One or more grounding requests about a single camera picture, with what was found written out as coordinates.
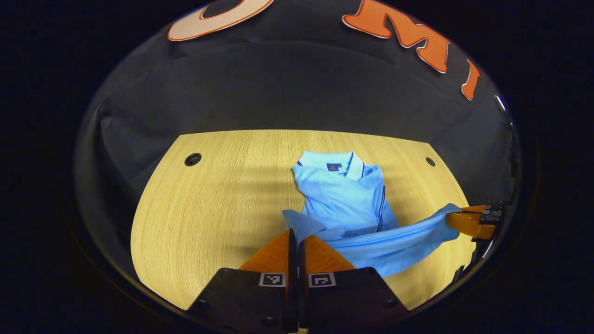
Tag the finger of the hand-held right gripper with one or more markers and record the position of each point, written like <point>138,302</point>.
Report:
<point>471,225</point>
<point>475,208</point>

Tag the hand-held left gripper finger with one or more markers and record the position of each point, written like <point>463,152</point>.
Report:
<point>292,260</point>
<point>302,260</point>

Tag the light blue T-shirt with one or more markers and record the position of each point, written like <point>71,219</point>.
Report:
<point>343,195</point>

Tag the round black table grommet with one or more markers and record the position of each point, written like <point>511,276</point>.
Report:
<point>430,161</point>
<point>192,159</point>

